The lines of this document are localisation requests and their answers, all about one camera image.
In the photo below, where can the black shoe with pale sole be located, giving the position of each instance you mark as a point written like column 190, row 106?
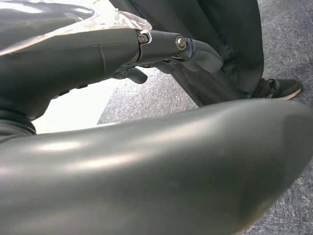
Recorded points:
column 283, row 88

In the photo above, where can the person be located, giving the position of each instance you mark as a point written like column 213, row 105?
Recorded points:
column 232, row 32

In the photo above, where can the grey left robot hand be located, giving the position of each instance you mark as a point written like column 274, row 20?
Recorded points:
column 146, row 175

